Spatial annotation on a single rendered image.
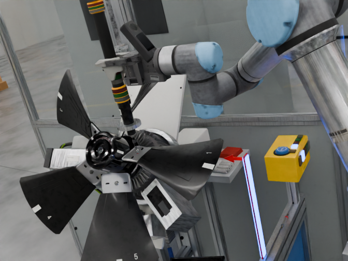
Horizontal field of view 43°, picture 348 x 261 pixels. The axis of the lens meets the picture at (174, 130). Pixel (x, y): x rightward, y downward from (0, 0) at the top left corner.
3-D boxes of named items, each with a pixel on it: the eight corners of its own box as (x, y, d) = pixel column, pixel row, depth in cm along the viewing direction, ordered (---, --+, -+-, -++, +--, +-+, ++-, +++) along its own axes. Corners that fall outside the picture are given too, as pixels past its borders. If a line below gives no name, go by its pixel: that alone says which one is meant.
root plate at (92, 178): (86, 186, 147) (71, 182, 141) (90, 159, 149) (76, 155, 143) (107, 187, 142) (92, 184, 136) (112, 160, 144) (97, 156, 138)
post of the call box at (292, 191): (291, 198, 153) (286, 167, 148) (300, 199, 151) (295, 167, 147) (288, 203, 150) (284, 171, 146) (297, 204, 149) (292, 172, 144)
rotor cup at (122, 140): (102, 178, 146) (75, 172, 136) (110, 136, 150) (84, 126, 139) (138, 181, 139) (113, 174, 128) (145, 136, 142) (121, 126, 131)
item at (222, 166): (205, 161, 193) (204, 157, 192) (235, 164, 185) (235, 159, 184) (196, 171, 187) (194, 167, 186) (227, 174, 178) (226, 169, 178)
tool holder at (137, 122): (118, 123, 136) (110, 93, 133) (140, 117, 137) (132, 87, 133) (118, 133, 128) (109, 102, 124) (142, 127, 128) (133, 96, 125)
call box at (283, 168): (281, 161, 156) (277, 134, 152) (311, 162, 150) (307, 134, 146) (268, 185, 143) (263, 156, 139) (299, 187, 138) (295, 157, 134)
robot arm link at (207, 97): (240, 106, 117) (233, 67, 113) (207, 123, 112) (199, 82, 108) (220, 102, 123) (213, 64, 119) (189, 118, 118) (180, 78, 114)
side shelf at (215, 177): (179, 153, 215) (178, 147, 214) (250, 155, 196) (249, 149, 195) (155, 178, 196) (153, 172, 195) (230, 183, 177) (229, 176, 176)
